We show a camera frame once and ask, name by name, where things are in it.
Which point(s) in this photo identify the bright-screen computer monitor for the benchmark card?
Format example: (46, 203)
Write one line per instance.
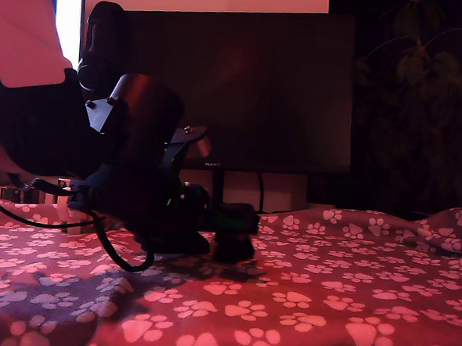
(69, 22)

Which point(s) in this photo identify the dark Huawei computer monitor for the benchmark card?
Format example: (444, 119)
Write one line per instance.
(279, 86)

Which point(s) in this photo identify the paw print fleece cloth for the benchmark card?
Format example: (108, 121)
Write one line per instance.
(326, 284)

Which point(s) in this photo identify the black headphones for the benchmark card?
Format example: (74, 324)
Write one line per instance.
(102, 35)

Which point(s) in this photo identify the black monitor stand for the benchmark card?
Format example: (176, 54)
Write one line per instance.
(217, 184)

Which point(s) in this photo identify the leafy house plant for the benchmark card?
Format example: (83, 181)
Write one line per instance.
(415, 113)

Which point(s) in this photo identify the wrist camera box on bracket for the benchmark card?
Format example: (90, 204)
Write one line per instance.
(201, 149)

